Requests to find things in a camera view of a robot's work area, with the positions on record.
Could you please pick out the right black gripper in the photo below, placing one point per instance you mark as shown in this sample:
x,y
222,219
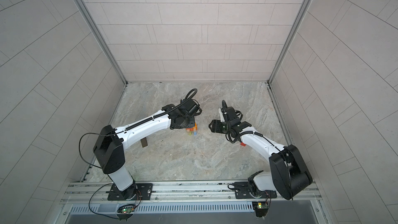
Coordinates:
x,y
215,126

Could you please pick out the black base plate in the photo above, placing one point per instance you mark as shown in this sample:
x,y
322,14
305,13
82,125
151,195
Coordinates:
x,y
244,190
140,191

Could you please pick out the yellow orange wood block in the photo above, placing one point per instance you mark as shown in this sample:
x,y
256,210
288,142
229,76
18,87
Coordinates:
x,y
195,127

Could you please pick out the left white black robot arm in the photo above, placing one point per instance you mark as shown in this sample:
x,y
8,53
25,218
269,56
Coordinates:
x,y
112,143

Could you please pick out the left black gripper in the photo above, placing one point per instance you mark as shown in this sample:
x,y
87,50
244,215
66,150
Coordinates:
x,y
193,121

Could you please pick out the left circuit board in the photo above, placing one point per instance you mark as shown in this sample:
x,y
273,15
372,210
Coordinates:
x,y
125,212

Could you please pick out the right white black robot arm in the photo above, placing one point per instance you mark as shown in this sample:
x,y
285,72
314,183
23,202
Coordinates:
x,y
288,174

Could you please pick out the circuit board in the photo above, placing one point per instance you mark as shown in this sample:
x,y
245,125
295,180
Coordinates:
x,y
125,212
260,208

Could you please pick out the right circuit board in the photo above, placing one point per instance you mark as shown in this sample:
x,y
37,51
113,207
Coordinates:
x,y
260,208

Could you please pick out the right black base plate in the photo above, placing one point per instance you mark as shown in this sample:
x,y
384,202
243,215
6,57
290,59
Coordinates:
x,y
244,190

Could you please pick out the dark brown wood block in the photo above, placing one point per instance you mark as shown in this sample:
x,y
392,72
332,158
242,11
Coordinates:
x,y
144,142

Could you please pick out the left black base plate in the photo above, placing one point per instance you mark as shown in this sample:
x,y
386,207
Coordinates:
x,y
140,191

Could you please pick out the aluminium mounting rail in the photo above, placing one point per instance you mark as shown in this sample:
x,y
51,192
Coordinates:
x,y
159,192

